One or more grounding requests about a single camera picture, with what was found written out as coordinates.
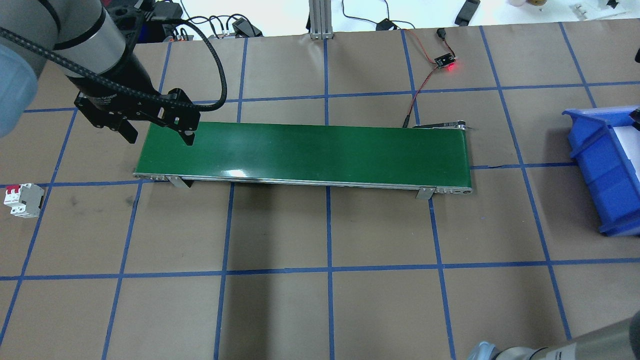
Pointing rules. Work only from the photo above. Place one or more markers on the green conveyor belt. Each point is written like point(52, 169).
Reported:
point(431, 161)

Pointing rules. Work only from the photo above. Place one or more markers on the white red circuit breaker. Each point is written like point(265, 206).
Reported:
point(24, 200)

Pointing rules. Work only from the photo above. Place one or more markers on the white foam pad in bin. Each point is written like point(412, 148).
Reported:
point(630, 150)

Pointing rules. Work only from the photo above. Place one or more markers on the aluminium frame post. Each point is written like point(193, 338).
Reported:
point(320, 20)

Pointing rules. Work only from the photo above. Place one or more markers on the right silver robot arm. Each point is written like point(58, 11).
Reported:
point(619, 341)

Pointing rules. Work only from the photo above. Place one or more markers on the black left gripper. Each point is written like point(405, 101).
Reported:
point(106, 90)

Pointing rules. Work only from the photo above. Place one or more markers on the small sensor board red LED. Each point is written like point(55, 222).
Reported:
point(445, 61)

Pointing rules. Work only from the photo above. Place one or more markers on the blue plastic bin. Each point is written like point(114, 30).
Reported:
point(599, 139)

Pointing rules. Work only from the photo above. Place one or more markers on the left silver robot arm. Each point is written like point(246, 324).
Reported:
point(84, 32)

